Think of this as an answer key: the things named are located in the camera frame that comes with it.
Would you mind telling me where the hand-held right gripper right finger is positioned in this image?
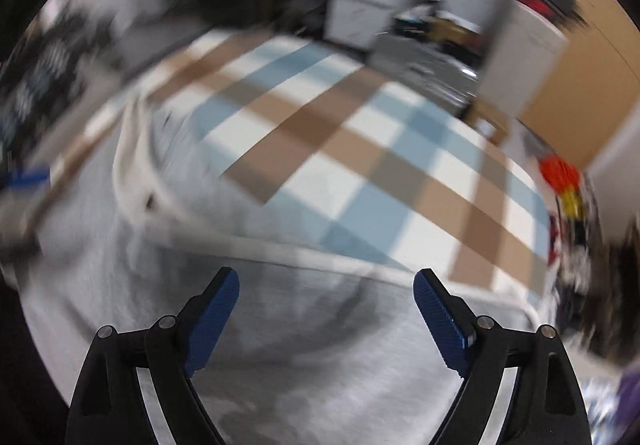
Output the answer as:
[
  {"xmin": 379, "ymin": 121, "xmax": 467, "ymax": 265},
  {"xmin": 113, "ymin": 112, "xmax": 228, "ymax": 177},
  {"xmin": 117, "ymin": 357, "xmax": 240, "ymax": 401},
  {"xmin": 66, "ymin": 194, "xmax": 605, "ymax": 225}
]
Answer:
[{"xmin": 412, "ymin": 267, "xmax": 594, "ymax": 445}]

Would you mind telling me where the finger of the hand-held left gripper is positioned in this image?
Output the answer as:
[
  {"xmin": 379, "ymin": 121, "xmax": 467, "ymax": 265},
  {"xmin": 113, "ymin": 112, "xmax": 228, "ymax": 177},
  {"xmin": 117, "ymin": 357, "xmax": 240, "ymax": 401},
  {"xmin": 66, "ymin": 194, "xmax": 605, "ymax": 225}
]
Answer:
[{"xmin": 0, "ymin": 165, "xmax": 53, "ymax": 191}]

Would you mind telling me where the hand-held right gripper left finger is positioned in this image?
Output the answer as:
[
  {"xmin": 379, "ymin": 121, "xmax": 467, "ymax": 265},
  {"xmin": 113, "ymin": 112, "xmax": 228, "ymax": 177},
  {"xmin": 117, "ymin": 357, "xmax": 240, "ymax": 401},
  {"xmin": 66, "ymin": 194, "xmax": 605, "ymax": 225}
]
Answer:
[{"xmin": 65, "ymin": 267, "xmax": 241, "ymax": 445}]

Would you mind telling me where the grey printed hoodie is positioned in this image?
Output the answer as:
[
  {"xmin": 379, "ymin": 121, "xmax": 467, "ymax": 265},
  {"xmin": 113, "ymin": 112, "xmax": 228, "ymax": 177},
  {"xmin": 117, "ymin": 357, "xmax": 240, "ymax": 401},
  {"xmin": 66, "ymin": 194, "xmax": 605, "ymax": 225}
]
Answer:
[{"xmin": 0, "ymin": 95, "xmax": 551, "ymax": 445}]

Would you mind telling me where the blue plaid cloth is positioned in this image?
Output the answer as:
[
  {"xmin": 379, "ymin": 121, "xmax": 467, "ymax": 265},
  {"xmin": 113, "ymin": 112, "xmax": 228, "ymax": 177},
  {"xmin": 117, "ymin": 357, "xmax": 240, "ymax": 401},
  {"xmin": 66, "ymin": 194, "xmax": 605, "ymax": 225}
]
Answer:
[{"xmin": 584, "ymin": 375, "xmax": 626, "ymax": 442}]

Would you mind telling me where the red bag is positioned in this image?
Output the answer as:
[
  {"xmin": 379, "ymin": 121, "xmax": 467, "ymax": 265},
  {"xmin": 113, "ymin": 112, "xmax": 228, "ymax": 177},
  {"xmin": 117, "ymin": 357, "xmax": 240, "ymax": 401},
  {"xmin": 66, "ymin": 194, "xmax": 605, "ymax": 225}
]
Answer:
[{"xmin": 539, "ymin": 155, "xmax": 582, "ymax": 192}]

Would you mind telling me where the open cardboard box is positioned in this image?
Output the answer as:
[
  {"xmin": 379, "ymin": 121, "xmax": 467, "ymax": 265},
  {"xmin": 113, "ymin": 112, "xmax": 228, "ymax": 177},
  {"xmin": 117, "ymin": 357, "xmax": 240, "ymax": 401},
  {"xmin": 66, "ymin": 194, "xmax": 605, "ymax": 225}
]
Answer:
[{"xmin": 462, "ymin": 102, "xmax": 512, "ymax": 144}]

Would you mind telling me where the purple bag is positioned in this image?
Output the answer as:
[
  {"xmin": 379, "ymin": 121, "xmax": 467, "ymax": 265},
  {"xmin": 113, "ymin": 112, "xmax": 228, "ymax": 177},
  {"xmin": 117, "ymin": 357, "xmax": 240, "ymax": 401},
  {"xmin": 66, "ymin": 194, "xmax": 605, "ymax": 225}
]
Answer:
[{"xmin": 617, "ymin": 370, "xmax": 640, "ymax": 427}]

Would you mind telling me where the checked bed sheet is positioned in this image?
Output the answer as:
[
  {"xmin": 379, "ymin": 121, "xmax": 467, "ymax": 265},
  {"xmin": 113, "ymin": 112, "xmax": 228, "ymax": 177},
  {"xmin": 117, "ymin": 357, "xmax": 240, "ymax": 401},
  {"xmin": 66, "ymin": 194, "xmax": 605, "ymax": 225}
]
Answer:
[{"xmin": 50, "ymin": 28, "xmax": 557, "ymax": 307}]

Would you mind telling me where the silver suitcase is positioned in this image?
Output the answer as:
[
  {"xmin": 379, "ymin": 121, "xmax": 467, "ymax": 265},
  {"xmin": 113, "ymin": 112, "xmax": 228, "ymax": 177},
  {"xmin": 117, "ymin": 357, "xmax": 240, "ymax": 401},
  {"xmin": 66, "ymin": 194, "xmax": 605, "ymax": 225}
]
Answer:
[{"xmin": 372, "ymin": 32, "xmax": 482, "ymax": 119}]

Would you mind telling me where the white cabinet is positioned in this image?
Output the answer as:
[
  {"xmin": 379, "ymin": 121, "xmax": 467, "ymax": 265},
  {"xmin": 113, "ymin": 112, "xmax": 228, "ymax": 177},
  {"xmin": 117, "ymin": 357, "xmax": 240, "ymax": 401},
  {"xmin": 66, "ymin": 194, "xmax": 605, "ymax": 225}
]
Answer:
[{"xmin": 479, "ymin": 0, "xmax": 572, "ymax": 119}]

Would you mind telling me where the wooden door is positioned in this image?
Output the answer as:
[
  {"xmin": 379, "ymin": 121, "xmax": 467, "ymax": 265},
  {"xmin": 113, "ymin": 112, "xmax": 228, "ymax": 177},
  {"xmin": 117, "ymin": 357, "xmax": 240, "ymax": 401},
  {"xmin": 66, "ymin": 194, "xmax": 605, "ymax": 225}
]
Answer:
[{"xmin": 520, "ymin": 0, "xmax": 640, "ymax": 167}]

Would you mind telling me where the brown cardboard box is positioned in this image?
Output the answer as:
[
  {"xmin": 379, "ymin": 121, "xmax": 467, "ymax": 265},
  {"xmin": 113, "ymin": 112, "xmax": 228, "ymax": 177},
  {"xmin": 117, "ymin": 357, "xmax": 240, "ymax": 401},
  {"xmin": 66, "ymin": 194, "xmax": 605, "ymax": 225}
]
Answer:
[{"xmin": 430, "ymin": 18, "xmax": 482, "ymax": 47}]

